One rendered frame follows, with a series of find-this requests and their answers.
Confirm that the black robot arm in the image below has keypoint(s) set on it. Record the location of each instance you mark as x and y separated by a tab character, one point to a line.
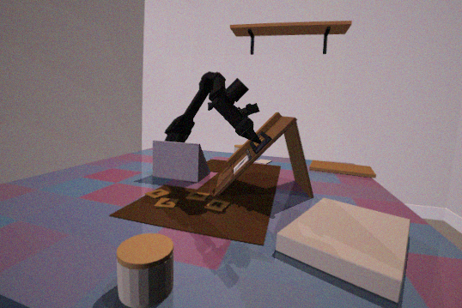
212	84

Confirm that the white paper ticket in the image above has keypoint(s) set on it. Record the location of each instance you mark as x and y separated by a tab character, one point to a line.
241	164

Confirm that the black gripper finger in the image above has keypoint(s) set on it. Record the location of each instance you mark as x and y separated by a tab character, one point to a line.
251	135

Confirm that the beige flat box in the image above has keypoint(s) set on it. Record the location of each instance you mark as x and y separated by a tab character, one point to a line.
359	245

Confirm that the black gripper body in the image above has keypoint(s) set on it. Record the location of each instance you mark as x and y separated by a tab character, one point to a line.
234	117

